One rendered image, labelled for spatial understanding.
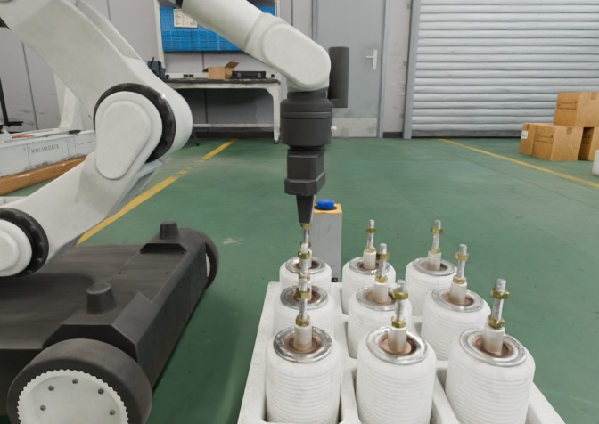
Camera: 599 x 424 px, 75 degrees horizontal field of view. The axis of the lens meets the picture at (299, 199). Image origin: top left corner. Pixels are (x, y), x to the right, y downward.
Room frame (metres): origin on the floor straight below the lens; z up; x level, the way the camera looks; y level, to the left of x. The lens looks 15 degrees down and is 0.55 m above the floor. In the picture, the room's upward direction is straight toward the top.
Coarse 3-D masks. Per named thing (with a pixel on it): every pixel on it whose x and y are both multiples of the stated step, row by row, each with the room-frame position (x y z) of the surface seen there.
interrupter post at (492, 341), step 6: (486, 324) 0.42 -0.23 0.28; (486, 330) 0.42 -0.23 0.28; (492, 330) 0.41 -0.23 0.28; (498, 330) 0.41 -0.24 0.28; (504, 330) 0.41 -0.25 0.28; (486, 336) 0.42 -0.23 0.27; (492, 336) 0.41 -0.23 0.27; (498, 336) 0.41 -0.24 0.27; (486, 342) 0.42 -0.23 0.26; (492, 342) 0.41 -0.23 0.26; (498, 342) 0.41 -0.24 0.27; (486, 348) 0.42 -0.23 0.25; (492, 348) 0.41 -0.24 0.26; (498, 348) 0.41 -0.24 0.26
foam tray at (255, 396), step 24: (336, 288) 0.71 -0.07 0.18; (264, 312) 0.63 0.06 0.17; (336, 312) 0.62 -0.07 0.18; (264, 336) 0.55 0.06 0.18; (336, 336) 0.55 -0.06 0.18; (264, 360) 0.49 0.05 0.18; (264, 384) 0.44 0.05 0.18; (264, 408) 0.42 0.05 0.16; (432, 408) 0.42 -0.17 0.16; (528, 408) 0.41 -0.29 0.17; (552, 408) 0.40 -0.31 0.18
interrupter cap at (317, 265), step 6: (294, 258) 0.69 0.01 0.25; (312, 258) 0.69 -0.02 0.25; (318, 258) 0.69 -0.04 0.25; (288, 264) 0.67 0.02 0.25; (294, 264) 0.67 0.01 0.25; (312, 264) 0.67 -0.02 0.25; (318, 264) 0.66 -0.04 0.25; (324, 264) 0.66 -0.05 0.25; (288, 270) 0.64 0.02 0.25; (294, 270) 0.64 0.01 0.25; (300, 270) 0.64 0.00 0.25; (312, 270) 0.64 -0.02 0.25; (318, 270) 0.64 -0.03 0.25
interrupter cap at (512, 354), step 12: (468, 336) 0.44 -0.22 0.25; (480, 336) 0.44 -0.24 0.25; (504, 336) 0.44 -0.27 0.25; (468, 348) 0.41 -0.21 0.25; (480, 348) 0.42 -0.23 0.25; (504, 348) 0.42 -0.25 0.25; (516, 348) 0.41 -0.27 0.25; (480, 360) 0.39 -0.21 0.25; (492, 360) 0.39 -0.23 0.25; (504, 360) 0.39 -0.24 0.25; (516, 360) 0.39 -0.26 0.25
